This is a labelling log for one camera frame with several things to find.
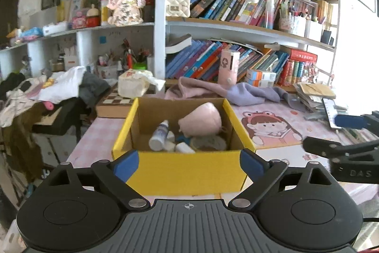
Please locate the pink cylindrical box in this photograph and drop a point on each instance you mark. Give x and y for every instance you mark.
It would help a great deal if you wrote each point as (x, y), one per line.
(228, 68)

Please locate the white quilted handbag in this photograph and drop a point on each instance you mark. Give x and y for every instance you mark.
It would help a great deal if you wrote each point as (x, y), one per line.
(177, 8)

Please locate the smartphone lit screen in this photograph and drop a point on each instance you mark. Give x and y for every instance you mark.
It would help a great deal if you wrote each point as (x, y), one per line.
(331, 112)

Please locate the pink cartoon desk mat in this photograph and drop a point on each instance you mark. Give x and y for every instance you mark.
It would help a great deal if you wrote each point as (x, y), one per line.
(277, 132)

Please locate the tissue pack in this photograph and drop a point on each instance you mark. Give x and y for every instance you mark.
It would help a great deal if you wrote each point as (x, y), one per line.
(134, 83)

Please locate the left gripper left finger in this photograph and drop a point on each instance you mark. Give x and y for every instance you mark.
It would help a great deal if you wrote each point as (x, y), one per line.
(79, 209)

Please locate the purple pink cloth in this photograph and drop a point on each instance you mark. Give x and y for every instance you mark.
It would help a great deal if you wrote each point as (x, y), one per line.
(240, 94)

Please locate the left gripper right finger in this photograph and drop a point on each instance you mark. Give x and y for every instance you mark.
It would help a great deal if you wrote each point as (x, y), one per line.
(289, 208)

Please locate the white wooden bookshelf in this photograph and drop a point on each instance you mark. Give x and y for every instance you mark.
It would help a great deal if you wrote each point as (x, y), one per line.
(95, 41)

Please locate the red thick book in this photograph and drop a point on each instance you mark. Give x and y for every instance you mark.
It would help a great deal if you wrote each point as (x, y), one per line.
(299, 55)

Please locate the blue felt pouch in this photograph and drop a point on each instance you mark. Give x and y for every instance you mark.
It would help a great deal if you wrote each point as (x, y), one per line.
(181, 138)

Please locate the orange white small box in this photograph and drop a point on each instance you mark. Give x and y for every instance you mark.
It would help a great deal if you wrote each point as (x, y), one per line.
(259, 78)

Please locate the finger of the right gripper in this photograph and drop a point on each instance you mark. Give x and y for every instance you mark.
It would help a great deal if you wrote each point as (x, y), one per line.
(320, 147)
(350, 121)

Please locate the pile of clothes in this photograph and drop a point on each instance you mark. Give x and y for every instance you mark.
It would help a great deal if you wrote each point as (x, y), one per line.
(24, 108)

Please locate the stack of papers and booklets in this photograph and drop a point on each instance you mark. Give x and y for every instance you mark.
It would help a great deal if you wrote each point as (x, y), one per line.
(313, 103)

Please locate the yellow cardboard box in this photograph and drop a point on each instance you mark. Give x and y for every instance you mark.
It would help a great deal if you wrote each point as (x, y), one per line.
(176, 174)

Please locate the pink plush toy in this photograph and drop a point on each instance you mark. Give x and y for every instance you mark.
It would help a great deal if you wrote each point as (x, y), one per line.
(205, 120)

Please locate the white blue spray bottle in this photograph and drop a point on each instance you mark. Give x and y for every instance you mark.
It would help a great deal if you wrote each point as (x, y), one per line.
(159, 137)

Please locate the checkered board box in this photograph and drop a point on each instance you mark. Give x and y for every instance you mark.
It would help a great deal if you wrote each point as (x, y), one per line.
(112, 105)

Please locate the floral plush doll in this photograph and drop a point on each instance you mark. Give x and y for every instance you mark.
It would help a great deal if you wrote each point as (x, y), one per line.
(126, 12)

